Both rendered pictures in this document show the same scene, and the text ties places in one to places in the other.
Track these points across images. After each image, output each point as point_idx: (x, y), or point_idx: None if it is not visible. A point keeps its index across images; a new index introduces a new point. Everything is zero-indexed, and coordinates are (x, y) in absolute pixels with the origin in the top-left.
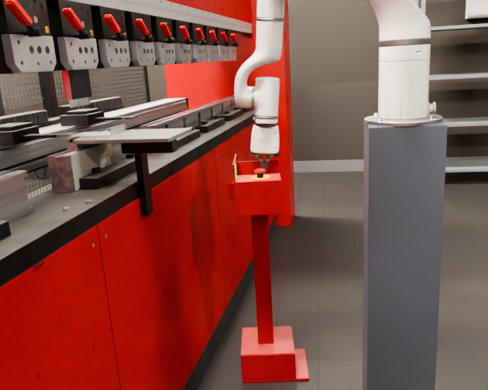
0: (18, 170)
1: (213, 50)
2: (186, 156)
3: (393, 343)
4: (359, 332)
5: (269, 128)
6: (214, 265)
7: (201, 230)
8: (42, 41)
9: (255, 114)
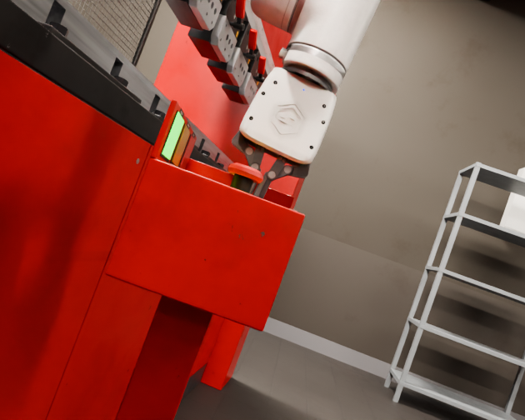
0: None
1: (228, 38)
2: (50, 44)
3: None
4: None
5: (312, 89)
6: (13, 416)
7: (6, 297)
8: None
9: (292, 40)
